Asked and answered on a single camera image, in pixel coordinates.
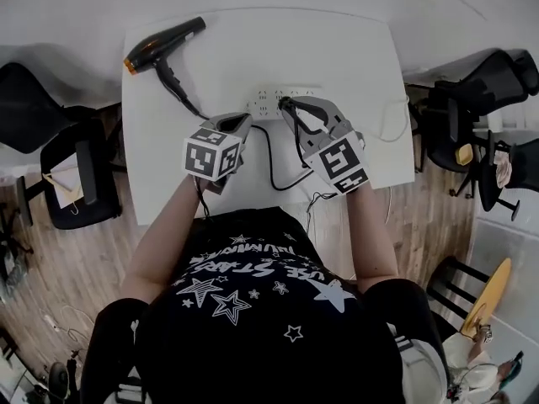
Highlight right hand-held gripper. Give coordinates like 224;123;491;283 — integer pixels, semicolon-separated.
280;95;371;196

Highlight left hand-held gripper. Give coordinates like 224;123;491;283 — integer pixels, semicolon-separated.
183;113;254;194

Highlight white power strip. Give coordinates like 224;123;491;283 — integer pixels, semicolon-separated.
245;84;323;121

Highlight black orange hair dryer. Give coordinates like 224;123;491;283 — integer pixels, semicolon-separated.
123;15;325;192

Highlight person's right forearm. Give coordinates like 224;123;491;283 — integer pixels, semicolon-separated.
344;183;400;292

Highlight person's left forearm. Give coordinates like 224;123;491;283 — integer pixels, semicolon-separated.
120;174;210;300

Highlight white table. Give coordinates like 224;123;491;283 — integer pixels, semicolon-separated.
120;7;417;226

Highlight black office chair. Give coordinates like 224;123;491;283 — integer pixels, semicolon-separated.
403;48;539;184
16;118;124;231
0;61;102;156
448;130;539;222

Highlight white paper sheets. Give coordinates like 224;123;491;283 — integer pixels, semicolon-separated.
49;160;85;210

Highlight wooden clothes hanger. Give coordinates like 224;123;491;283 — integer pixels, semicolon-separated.
41;170;85;216

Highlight crumpled beige cloth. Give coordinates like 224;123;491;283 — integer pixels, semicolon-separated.
493;149;513;191

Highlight person's black star-print shirt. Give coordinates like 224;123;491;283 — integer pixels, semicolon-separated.
79;206;454;404

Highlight yellow oval table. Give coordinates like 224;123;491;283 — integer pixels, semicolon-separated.
425;255;513;338

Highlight black tripod stand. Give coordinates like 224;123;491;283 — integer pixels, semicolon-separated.
0;202;35;298

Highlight left hand-held gripper cable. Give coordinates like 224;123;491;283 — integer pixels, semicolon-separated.
193;177;214;221

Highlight hand-held gripper cable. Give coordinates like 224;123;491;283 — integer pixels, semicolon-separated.
306;189;338;235
193;177;214;221

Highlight right hand-held gripper cable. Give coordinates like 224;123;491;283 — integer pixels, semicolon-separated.
306;189;338;235

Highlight white extension cord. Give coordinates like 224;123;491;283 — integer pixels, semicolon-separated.
41;305;96;343

